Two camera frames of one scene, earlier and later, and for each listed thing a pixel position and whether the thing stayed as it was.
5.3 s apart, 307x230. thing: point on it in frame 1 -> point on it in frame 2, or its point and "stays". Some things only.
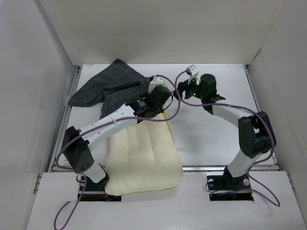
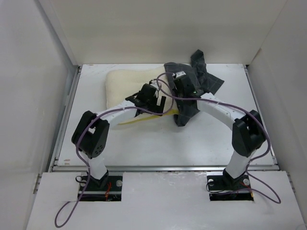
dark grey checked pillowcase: x=119 y=84 -> x=186 y=108
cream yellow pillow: x=144 y=158 -> x=121 y=84
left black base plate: x=89 y=190 stays
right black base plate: x=224 y=188 stays
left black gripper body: x=158 y=111 stays
